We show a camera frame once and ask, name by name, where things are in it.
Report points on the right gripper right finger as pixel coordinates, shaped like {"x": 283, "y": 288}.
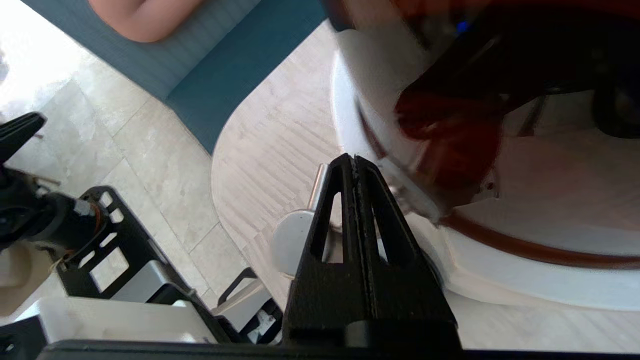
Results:
{"x": 410, "y": 295}

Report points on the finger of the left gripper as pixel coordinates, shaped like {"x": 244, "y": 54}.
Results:
{"x": 20, "y": 135}

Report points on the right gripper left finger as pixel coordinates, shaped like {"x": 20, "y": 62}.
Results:
{"x": 325, "y": 300}

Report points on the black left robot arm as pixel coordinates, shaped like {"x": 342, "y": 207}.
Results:
{"x": 60, "y": 220}

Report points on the large tea dispenser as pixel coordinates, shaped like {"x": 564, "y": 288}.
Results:
{"x": 550, "y": 190}

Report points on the black and white robot chassis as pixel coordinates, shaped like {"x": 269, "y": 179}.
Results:
{"x": 140, "y": 280}

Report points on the teal upholstered bench sofa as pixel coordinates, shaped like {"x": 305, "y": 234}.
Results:
{"x": 225, "y": 65}

